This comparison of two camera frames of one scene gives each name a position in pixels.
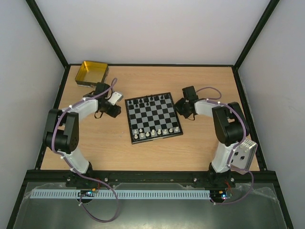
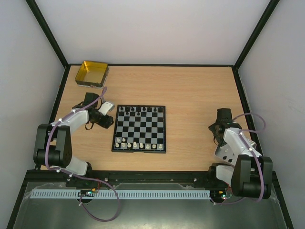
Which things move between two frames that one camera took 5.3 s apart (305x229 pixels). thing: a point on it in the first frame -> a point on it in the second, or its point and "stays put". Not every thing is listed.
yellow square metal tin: x=91 y=73 stays put
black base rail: x=95 y=178 stays put
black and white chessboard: x=152 y=118 -> x=139 y=129
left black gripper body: x=112 y=113 -> x=104 y=123
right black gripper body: x=180 y=107 -> x=215 y=129
